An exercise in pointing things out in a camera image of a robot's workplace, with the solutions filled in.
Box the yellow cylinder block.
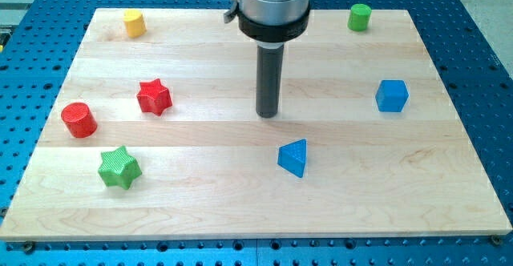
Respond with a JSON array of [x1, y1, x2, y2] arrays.
[[123, 9, 147, 38]]

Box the green star block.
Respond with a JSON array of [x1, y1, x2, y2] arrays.
[[98, 146, 142, 190]]

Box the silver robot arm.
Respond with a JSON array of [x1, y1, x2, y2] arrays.
[[224, 0, 309, 50]]

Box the green cylinder block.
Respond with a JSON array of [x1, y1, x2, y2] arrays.
[[347, 3, 372, 31]]

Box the blue triangle block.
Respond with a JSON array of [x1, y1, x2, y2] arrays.
[[277, 139, 307, 178]]

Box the red star block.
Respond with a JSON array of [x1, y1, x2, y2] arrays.
[[136, 79, 172, 116]]

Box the red cylinder block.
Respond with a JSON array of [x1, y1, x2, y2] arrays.
[[61, 103, 98, 138]]

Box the blue cube block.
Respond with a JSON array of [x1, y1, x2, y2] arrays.
[[375, 80, 409, 112]]

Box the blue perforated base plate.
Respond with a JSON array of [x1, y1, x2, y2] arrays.
[[1, 0, 512, 265]]

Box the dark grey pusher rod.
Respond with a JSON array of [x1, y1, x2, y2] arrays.
[[256, 42, 284, 118]]

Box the wooden board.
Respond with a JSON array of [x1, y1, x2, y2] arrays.
[[1, 8, 511, 241]]

